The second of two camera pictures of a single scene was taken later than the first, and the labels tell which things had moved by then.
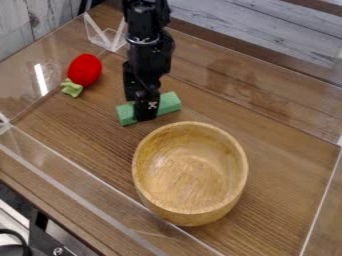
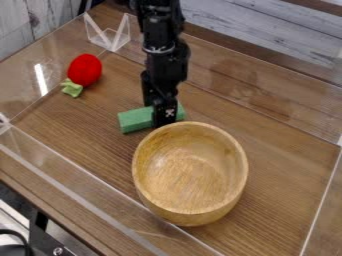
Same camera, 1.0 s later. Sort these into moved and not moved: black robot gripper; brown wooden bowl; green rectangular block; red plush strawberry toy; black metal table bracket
Moved: green rectangular block; black robot gripper
Not moved: red plush strawberry toy; black metal table bracket; brown wooden bowl
